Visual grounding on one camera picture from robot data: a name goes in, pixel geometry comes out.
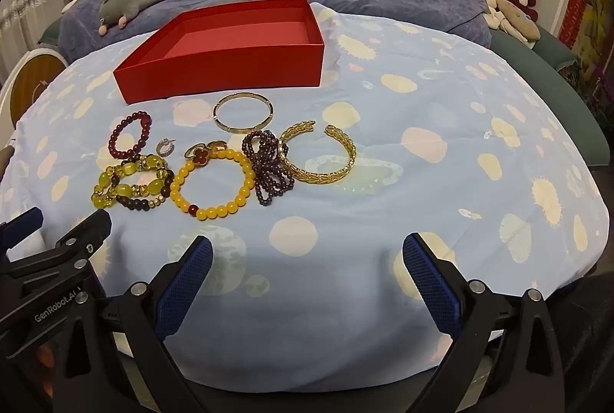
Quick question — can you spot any gold cuff bracelet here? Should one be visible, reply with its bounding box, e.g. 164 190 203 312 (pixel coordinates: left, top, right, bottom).
277 120 358 184

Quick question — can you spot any round wooden stool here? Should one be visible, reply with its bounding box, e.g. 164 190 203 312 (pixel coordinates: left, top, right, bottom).
0 46 68 131

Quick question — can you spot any beige plush toy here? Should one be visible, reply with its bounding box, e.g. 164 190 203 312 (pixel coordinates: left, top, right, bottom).
482 0 541 49

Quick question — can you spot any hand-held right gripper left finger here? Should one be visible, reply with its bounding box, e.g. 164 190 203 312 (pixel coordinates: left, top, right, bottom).
52 235 215 413

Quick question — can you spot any white lace curtain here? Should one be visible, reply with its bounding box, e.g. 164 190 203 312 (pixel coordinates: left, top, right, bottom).
0 0 65 54

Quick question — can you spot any yellow bead bracelet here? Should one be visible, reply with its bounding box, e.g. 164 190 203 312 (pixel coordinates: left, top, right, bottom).
170 148 256 220

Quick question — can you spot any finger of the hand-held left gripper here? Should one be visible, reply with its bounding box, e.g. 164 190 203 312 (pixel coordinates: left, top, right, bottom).
0 208 113 295
0 208 45 252

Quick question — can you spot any gold metal bangle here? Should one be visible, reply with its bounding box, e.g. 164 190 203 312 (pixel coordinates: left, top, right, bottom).
212 92 275 135

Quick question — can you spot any purple bead bracelet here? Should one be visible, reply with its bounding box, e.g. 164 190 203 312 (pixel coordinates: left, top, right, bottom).
242 130 295 207

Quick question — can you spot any dark cloth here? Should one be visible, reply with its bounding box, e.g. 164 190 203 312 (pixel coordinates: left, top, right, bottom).
551 269 614 413

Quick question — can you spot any gold ring with red clover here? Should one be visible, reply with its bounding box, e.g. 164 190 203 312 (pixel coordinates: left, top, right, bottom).
185 141 212 165

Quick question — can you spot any dark red bead bracelet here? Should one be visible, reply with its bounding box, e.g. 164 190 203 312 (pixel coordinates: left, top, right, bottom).
108 114 153 160

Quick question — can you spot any red cardboard box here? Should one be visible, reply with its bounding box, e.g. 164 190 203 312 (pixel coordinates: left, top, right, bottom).
113 0 326 106

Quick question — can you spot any light blue planet-print sheet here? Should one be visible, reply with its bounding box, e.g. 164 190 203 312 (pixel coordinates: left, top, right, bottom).
0 1 604 385

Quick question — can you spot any yellow-green chunky bead bracelet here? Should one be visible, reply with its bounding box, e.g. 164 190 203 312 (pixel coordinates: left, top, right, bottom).
91 155 176 210

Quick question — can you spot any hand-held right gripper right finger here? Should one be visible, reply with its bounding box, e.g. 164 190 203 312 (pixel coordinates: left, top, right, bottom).
402 232 567 413

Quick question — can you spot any potted plant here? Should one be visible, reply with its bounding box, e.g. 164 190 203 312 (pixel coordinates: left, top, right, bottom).
566 53 614 131

